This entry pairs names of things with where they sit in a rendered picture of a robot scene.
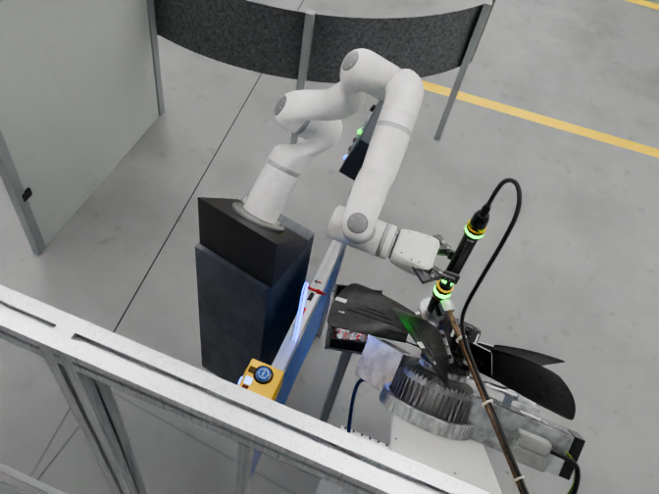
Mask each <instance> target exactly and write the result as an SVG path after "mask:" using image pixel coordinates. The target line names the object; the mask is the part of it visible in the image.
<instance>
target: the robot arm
mask: <svg viewBox="0 0 659 494"><path fill-rule="evenodd" d="M367 93H368V94H370V95H372V96H373V97H375V98H377V99H379V100H380V101H382V102H383V105H382V108H381V111H380V116H379V119H378V122H377V124H376V127H375V130H374V133H373V136H372V139H371V142H370V145H369V148H368V151H367V154H366V157H365V160H364V163H363V166H362V168H361V169H360V170H359V172H358V174H357V176H356V179H355V181H354V184H353V186H352V189H351V192H350V195H349V198H348V201H347V205H346V207H343V206H341V205H338V206H337V207H336V208H335V210H334V211H333V213H332V215H331V218H330V220H329V225H328V229H327V237H328V238H331V239H333V240H336V241H339V242H341V243H344V244H347V245H349V246H352V247H354V248H357V249H360V250H362V251H365V252H367V253H370V254H373V255H375V256H378V257H380V258H383V259H385V258H386V256H388V259H390V260H389V262H390V263H392V264H393V265H395V266H396V267H398V268H400V269H401V270H403V271H405V272H408V273H410V274H412V275H414V276H417V277H418V279H419V280H420V282H421V283H422V284H425V283H428V282H430V281H435V280H440V279H442V280H445V281H447V282H450V283H453V284H457V282H458V280H459V279H460V274H457V273H454V272H450V271H448V270H444V271H442V270H441V269H440V268H438V267H437V266H436V265H434V264H433V262H434V259H435V256H436V255H438V256H447V259H449V260H451V259H452V257H453V255H454V253H455V250H453V249H451V246H449V245H448V244H447V243H446V241H445V240H444V239H443V237H442V236H441V234H436V235H433V236H429V235H426V234H423V233H420V232H417V231H413V230H408V229H399V231H396V229H397V226H395V225H393V224H390V223H387V222H383V221H381V220H378V218H379V216H380V211H381V209H382V206H383V204H384V201H385V199H386V196H387V194H388V192H389V190H390V187H391V185H392V184H393V182H394V180H395V179H396V176H397V174H398V171H399V168H400V166H401V163H402V160H403V157H404V155H405V152H406V149H407V146H408V143H409V140H410V138H411V135H412V132H413V129H414V126H415V123H416V120H417V117H418V115H419V112H420V109H421V106H422V103H423V99H424V85H423V82H422V80H421V78H420V77H419V76H418V75H417V74H416V73H415V72H413V71H412V70H409V69H403V70H402V69H400V68H398V67H397V66H395V65H394V64H392V63H390V62H389V61H388V60H386V59H385V58H383V57H381V56H380V55H378V54H377V53H375V52H373V51H371V50H368V49H355V50H353V51H351V52H350V53H348V54H347V55H346V57H345V58H344V60H343V62H342V64H341V68H340V82H339V83H337V84H335V85H334V86H332V87H330V88H328V89H316V90H296V91H291V92H288V93H286V94H284V95H283V96H281V97H280V98H279V100H278V101H277V103H276V106H275V108H274V116H275V120H276V121H277V123H278V124H279V125H280V126H281V127H282V128H284V129H286V130H288V131H290V132H292V133H294V134H296V135H298V136H300V137H302V138H304V140H303V141H301V142H299V143H297V144H278V145H276V146H275V147H274V148H273V149H272V151H271V153H270V155H269V156H268V159H267V161H266V163H265V165H264V166H263V168H262V170H261V172H260V174H259V176H258V178H257V180H256V182H255V184H254V186H253V188H252V190H251V192H250V194H249V196H245V197H244V198H243V199H242V203H243V204H242V203H238V202H234V203H232V205H231V206H232V208H233V209H234V210H235V211H236V212H237V213H239V214H240V215H241V216H243V217H244V218H246V219H248V220H249V221H251V222H253V223H255V224H257V225H259V226H261V227H264V228H266V229H269V230H272V231H276V232H283V230H284V226H283V223H280V222H278V218H279V215H280V213H281V211H282V209H283V207H284V205H285V203H286V201H287V199H288V197H289V195H290V193H291V191H292V189H293V187H294V185H295V183H296V182H297V180H298V178H299V176H300V175H301V173H302V171H303V169H304V167H305V166H306V164H307V163H308V162H309V161H310V160H311V159H312V158H313V157H315V156H317V155H319V154H321V153H323V152H325V151H327V150H329V149H330V148H331V147H333V146H334V145H335V144H336V143H337V142H338V140H339V139H340V137H341V135H342V130H343V125H342V121H341V119H344V118H347V117H349V116H351V115H353V114H355V113H357V112H358V111H360V110H361V109H362V108H363V106H364V105H365V102H366V97H367Z"/></svg>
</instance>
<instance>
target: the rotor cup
mask: <svg viewBox="0 0 659 494"><path fill-rule="evenodd" d="M436 327H437V328H438V330H443V331H444V333H445V336H446V339H447V342H448V344H449V349H450V352H451V355H452V358H453V363H452V364H450V366H449V370H448V371H450V372H452V373H455V374H458V375H462V376H469V375H470V373H471V372H470V369H469V367H468V365H466V364H464V361H465V357H464V354H463V352H462V349H461V347H460V344H459V343H457V342H456V339H457V337H456V335H455V332H454V335H453V337H452V336H450V335H451V332H452V330H453V327H452V325H451V322H450V320H449V317H448V316H445V318H444V319H443V321H439V322H438V324H437V326H436ZM464 328H465V334H466V336H467V341H468V344H469V347H470V343H471V342H472V343H475V341H476V338H477V336H478V334H479V338H478V340H477V343H476V344H478V342H479V339H480V337H481V334H482V331H481V330H480V329H479V328H478V327H476V326H474V325H472V324H470V323H467V322H465V321H464Z"/></svg>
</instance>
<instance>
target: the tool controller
mask: <svg viewBox="0 0 659 494"><path fill-rule="evenodd" d="M382 105H383V102H382V101H378V103H377V105H375V104H373V105H372V107H371V109H370V111H371V114H370V115H369V117H368V118H367V120H366V122H365V123H364V124H365V126H364V124H363V126H364V128H363V129H362V131H361V132H360V134H358V135H357V139H356V140H355V142H354V143H353V144H352V145H353V146H352V148H351V150H350V151H349V152H348V153H347V154H348V156H347V158H346V159H345V161H343V163H342V165H341V167H340V169H339V171H340V172H341V173H343V174H345V175H346V176H348V177H350V178H351V179H353V180H355V179H356V176H357V174H358V172H359V170H360V169H361V168H362V166H363V163H364V160H365V157H366V154H367V151H368V148H369V145H370V142H371V139H372V136H373V133H374V130H375V127H376V124H377V122H378V119H379V116H380V111H381V108H382ZM363 126H362V127H363ZM362 127H361V128H362Z"/></svg>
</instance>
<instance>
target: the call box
mask: <svg viewBox="0 0 659 494"><path fill-rule="evenodd" d="M250 366H252V367H254V368H256V370H255V372H254V373H251V372H249V371H248V370H249V368H250ZM260 367H265V368H268V369H269V370H270V371H271V377H270V379H269V380H267V381H260V380H258V378H257V377H256V372H257V370H258V369H259V368H260ZM246 376H248V377H251V378H253V379H252V381H251V383H250V384H247V383H245V382H244V380H245V378H246ZM283 376H284V371H282V370H279V369H276V368H274V367H271V366H269V365H267V364H264V363H262V362H259V361H257V360H255V359H252V360H251V362H250V364H249V366H248V368H247V370H246V371H245V373H244V375H243V377H242V379H241V380H240V382H239V384H238V386H240V387H241V386H242V384H245V385H248V386H249V387H248V389H247V390H249V391H252V392H254V393H256V394H259V395H261V396H263V397H266V398H268V399H271V400H273V401H275V400H276V398H277V396H278V394H279V391H280V388H281V386H282V381H283Z"/></svg>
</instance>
